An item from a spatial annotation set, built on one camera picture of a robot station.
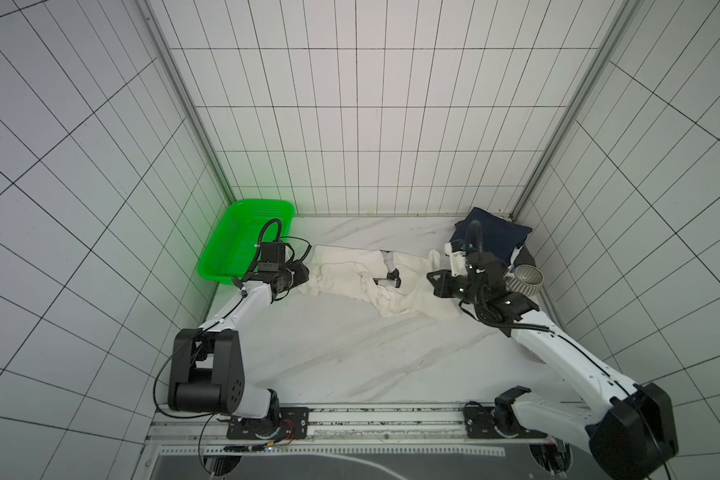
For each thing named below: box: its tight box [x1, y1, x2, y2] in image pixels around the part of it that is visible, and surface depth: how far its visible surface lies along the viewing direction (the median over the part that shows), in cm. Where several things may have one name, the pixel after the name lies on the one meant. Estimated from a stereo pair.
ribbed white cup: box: [506, 264, 544, 297], surface depth 99 cm
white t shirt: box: [299, 244, 460, 318], surface depth 99 cm
